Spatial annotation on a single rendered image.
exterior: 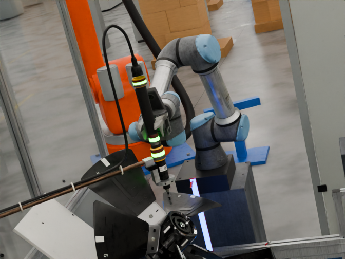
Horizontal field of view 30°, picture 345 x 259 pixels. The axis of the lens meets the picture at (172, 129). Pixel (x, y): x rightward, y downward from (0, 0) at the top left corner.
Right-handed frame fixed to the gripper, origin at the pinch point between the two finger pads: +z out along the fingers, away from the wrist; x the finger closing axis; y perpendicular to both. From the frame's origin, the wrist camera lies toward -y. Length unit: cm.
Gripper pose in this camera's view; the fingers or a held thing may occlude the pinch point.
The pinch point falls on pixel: (147, 126)
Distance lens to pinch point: 206.4
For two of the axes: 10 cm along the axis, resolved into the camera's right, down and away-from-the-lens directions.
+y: 2.3, 9.3, 3.0
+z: -2.0, 3.4, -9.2
